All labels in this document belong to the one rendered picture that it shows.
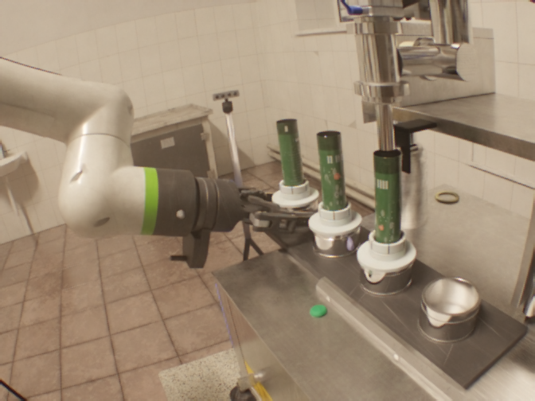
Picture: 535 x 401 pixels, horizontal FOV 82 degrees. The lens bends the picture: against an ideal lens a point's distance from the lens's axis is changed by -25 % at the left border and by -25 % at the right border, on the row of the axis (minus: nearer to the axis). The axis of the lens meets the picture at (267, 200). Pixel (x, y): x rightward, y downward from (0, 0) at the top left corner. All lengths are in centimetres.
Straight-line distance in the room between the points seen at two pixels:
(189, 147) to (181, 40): 119
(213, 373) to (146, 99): 329
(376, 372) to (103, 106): 47
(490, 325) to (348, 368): 16
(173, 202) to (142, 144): 268
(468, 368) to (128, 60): 369
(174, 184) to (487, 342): 42
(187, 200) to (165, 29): 342
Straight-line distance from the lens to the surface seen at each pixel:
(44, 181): 395
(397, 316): 43
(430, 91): 55
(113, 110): 55
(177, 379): 79
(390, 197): 41
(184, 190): 51
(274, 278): 52
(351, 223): 52
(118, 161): 52
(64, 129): 55
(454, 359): 39
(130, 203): 49
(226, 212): 54
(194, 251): 56
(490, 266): 55
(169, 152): 323
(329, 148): 48
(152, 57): 383
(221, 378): 77
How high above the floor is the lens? 132
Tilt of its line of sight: 23 degrees down
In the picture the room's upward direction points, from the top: 8 degrees counter-clockwise
